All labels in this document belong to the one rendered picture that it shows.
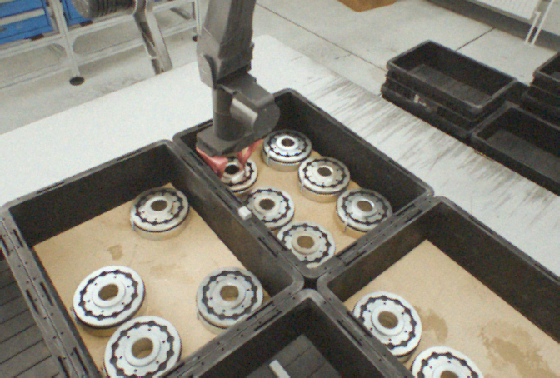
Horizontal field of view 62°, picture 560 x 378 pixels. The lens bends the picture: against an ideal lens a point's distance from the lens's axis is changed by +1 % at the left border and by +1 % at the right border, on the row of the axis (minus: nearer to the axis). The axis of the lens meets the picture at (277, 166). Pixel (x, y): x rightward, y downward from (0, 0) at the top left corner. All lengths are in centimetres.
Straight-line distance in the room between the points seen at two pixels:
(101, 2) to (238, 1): 99
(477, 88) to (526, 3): 169
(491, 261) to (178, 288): 51
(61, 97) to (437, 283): 231
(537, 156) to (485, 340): 126
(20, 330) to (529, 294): 77
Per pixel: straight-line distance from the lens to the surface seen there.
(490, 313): 85
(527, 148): 202
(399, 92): 189
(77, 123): 136
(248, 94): 73
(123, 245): 86
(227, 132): 81
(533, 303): 85
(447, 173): 125
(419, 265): 86
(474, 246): 84
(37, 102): 279
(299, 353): 73
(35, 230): 89
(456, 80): 207
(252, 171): 92
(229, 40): 68
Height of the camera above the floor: 149
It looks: 43 degrees down
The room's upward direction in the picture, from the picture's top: 4 degrees clockwise
